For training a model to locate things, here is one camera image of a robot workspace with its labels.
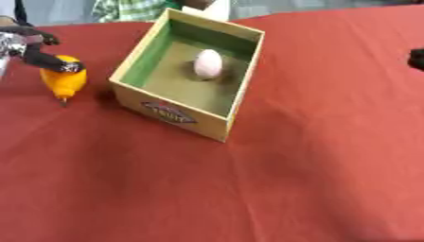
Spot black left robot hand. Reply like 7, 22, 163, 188
0, 26, 86, 74

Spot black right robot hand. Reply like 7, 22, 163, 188
407, 47, 424, 72

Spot yellow toy pear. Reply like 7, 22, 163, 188
38, 54, 90, 108

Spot tan cardboard box green inside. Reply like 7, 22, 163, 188
107, 8, 267, 144

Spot person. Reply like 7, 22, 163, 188
91, 0, 232, 24

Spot white toy egg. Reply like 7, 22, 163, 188
192, 48, 225, 80

